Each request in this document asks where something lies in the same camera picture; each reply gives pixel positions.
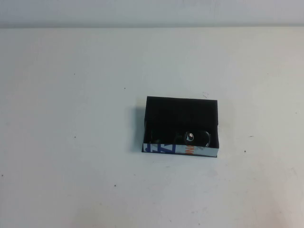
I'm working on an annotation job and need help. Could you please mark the black framed glasses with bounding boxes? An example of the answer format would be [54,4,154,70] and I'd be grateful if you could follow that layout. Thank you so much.
[149,129,214,150]

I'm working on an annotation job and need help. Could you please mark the black glasses case printed front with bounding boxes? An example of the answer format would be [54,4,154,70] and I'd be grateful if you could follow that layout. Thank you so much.
[141,95,219,159]

